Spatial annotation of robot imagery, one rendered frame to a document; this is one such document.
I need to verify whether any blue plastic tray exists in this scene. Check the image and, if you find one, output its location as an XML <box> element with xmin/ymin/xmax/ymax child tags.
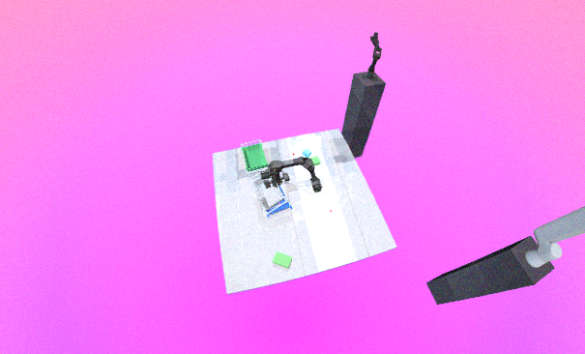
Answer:
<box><xmin>267</xmin><ymin>186</ymin><xmax>292</xmax><ymax>218</ymax></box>

